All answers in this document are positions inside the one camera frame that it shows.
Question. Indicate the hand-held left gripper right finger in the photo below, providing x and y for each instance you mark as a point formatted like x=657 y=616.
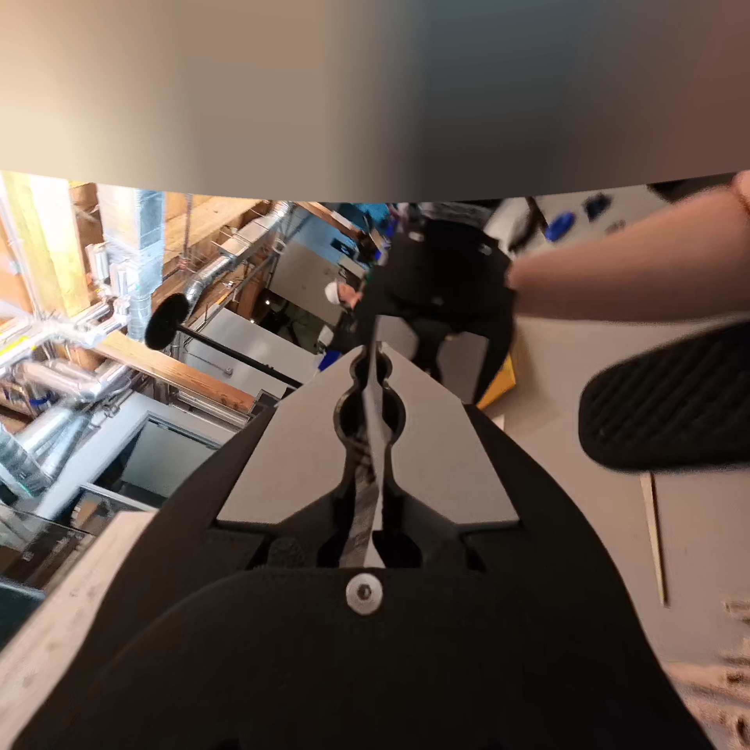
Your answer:
x=451 y=457

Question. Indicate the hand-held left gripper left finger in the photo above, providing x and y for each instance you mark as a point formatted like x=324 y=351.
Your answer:
x=287 y=451

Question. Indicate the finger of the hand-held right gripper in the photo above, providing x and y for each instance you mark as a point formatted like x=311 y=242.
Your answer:
x=466 y=369
x=398 y=340

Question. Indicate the person's right forearm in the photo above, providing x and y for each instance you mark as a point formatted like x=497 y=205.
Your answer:
x=615 y=281

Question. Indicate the laser-cut wooden parts sheet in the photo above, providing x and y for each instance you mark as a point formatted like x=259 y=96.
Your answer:
x=715 y=703

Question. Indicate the yellow plastic bin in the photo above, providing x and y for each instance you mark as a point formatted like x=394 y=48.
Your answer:
x=498 y=384

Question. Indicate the wooden ceiling beam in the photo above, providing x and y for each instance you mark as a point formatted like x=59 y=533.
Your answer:
x=176 y=375

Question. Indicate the black textured wrist pad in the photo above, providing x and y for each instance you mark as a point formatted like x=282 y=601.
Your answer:
x=662 y=404

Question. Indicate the thin wooden stick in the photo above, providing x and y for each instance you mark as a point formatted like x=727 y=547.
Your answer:
x=654 y=539

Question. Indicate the silver insulated pipes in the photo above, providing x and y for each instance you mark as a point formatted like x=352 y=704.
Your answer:
x=47 y=381

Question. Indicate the printed instruction sheet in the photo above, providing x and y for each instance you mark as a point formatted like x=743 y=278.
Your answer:
x=58 y=597

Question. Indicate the silver spiral air duct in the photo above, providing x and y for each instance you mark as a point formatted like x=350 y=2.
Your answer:
x=211 y=272

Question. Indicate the large rectangular silver duct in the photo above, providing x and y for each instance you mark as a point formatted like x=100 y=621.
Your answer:
x=146 y=263

